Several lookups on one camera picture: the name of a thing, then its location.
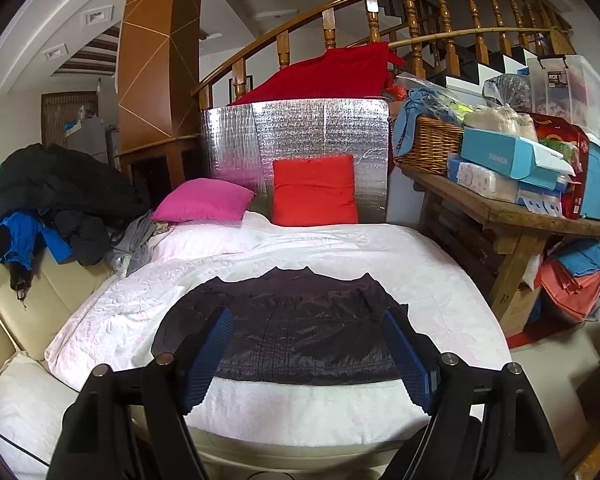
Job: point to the black padded coat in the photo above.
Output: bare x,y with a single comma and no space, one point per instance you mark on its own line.
55,180

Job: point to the stack of blue cloths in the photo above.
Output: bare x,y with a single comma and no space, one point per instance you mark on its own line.
580,255

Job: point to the pink cushion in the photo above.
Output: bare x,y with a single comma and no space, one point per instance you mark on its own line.
200,202

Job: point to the orange wooden column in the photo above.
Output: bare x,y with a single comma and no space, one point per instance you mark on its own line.
150,60

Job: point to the silver foil insulation panel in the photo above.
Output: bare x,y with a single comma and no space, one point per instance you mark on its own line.
305,130

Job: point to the rustic wooden table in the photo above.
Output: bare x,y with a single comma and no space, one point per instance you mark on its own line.
515,215

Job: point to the red printed package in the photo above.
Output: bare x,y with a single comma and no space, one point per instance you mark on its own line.
555,127

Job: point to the dotted clear plastic bag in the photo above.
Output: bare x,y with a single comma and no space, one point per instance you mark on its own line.
507,90

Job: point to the red square cushion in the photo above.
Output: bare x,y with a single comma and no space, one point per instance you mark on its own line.
315,190

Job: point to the white embossed bedspread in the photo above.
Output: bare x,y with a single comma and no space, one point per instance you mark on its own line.
280,410

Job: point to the cream leather sofa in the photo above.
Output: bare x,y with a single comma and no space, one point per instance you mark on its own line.
70,290

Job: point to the large red cloth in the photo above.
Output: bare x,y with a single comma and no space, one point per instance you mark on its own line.
330,77

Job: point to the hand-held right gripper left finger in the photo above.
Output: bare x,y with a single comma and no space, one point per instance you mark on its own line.
205,360

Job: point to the blue garment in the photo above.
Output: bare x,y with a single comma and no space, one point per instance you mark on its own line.
20,235

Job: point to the grey refrigerator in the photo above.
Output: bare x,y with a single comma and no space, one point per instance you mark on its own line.
87,140

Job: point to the dark quilted jacket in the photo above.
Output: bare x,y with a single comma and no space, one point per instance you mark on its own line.
300,330

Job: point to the wooden stair railing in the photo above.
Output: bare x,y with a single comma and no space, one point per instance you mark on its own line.
330,37

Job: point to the clear plastic storage bin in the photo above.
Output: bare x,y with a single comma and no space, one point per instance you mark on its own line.
585,95

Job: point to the light blue cardboard box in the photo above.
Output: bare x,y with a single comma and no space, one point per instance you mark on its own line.
500,152

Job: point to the wicker basket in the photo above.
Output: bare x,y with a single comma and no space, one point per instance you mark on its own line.
430,147

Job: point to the brown bamboo screen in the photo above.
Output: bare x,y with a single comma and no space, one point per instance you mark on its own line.
55,115

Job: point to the toilet paper pack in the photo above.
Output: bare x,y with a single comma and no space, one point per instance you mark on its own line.
482,180

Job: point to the blue and white tissue pack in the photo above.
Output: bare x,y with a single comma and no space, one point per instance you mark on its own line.
540,200

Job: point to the grey garment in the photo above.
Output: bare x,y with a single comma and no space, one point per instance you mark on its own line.
135,240

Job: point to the plastic bag with beige contents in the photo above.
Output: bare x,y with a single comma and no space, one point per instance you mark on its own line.
500,117

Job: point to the stack of coral cloths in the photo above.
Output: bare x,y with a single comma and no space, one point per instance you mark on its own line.
570,292

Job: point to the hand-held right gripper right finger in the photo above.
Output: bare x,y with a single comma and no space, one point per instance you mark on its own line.
410,360

